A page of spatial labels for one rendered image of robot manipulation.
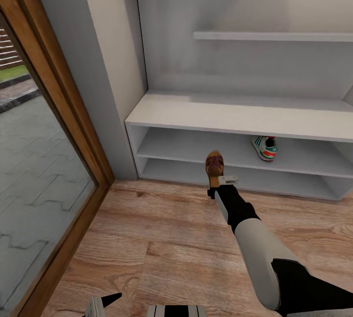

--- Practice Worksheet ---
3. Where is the gym shoe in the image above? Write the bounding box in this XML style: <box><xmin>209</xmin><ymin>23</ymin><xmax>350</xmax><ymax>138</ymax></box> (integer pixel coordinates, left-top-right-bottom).
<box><xmin>251</xmin><ymin>135</ymin><xmax>277</xmax><ymax>161</ymax></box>

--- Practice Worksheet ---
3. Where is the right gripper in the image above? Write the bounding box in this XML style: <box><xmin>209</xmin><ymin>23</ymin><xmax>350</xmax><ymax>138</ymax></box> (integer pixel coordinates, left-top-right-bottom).
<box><xmin>208</xmin><ymin>187</ymin><xmax>218</xmax><ymax>199</ymax></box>

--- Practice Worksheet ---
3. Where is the sandal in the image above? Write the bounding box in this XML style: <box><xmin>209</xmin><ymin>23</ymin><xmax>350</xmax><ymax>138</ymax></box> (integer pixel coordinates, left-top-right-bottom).
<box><xmin>206</xmin><ymin>152</ymin><xmax>224</xmax><ymax>188</ymax></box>

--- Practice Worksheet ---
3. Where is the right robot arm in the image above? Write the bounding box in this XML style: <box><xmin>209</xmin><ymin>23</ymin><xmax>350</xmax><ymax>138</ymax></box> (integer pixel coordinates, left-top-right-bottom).
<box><xmin>208</xmin><ymin>176</ymin><xmax>353</xmax><ymax>317</ymax></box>

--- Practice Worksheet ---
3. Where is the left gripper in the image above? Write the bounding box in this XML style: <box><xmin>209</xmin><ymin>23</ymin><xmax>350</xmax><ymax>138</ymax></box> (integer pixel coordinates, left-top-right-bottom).
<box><xmin>102</xmin><ymin>293</ymin><xmax>122</xmax><ymax>307</ymax></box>

